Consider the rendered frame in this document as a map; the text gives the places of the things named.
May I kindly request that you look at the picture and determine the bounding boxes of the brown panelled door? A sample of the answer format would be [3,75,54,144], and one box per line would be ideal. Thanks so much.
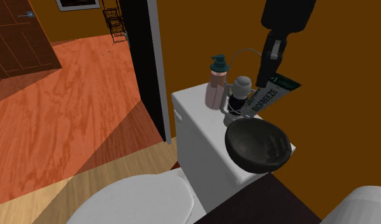
[0,0,63,80]

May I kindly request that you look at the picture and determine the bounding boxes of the grey framed wall picture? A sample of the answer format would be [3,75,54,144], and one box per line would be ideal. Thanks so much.
[55,0,101,13]

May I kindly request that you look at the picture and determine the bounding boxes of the black door with grey edge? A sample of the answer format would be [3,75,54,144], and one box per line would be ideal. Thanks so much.
[119,0,173,145]

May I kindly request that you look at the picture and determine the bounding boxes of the pink soap dispenser teal pump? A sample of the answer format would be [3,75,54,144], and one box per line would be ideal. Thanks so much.
[205,54,231,111]

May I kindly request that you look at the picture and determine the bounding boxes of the black wire rack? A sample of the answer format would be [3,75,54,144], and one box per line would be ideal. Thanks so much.
[100,0,130,45]

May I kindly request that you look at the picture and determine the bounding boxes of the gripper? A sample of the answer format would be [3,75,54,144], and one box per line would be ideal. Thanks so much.
[255,0,317,90]

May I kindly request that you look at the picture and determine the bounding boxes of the black bowl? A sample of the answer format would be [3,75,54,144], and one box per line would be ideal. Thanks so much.
[224,117,293,174]

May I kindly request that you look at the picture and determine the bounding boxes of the white toilet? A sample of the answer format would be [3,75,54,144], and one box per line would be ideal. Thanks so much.
[66,81,297,224]

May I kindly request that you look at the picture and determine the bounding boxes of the grey handled shaving brush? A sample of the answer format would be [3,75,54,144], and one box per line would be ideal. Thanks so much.
[227,76,252,113]

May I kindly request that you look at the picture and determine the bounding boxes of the dark robot stand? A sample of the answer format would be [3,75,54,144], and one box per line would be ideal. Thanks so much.
[193,172,322,224]

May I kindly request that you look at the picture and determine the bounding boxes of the white tube with green end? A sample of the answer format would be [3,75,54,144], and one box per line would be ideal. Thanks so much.
[240,73,302,119]

